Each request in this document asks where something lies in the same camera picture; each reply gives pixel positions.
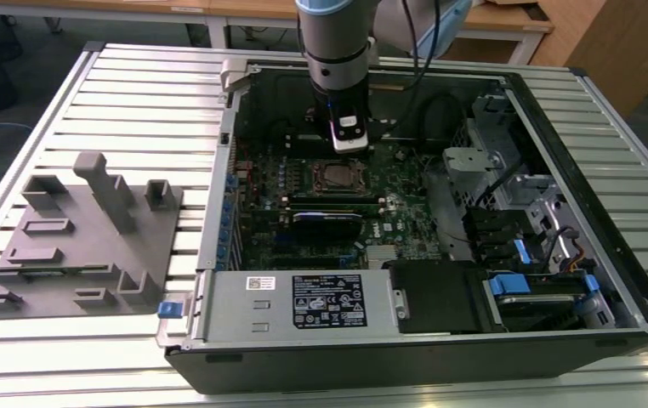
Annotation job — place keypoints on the silver CPU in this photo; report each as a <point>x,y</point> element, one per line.
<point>341,176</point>

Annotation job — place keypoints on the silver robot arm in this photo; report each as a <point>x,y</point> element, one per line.
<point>334,42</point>

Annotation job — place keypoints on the grey case latch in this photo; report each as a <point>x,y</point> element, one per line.
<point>233,74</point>

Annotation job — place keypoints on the metal drive cage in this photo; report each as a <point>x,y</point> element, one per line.
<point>491,136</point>

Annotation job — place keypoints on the green motherboard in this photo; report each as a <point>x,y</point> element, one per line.
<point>409,212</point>

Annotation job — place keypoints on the black graphics card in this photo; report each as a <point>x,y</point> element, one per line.
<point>326,231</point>

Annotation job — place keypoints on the wooden desk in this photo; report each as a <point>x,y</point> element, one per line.
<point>102,3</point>
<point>505,25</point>

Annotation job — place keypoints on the small silver heat sink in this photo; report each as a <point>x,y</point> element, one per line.
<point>382,253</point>

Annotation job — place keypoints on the black plastic disk bay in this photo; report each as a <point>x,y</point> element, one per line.
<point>493,234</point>

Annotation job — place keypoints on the blue plastic tab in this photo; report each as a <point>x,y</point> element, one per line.
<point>591,284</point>
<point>521,251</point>

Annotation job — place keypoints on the blue disk carrier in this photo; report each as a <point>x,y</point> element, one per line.
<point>508,284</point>

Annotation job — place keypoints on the wooden cabinet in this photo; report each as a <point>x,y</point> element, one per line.
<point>630,42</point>

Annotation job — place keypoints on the grey power supply unit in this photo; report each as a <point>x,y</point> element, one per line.
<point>233,314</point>

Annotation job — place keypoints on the hard disk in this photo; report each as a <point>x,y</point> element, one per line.
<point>536,298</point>

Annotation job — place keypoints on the grey parts rack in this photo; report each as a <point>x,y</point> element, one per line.
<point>91,255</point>

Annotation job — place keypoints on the blue case latch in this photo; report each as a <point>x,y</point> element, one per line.
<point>170,310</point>

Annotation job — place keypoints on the black PC case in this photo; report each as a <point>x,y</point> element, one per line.
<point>357,365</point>

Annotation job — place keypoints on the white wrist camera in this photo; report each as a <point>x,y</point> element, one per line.
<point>350,136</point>

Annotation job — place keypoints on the silver metal bracket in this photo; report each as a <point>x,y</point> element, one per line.
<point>465,160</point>

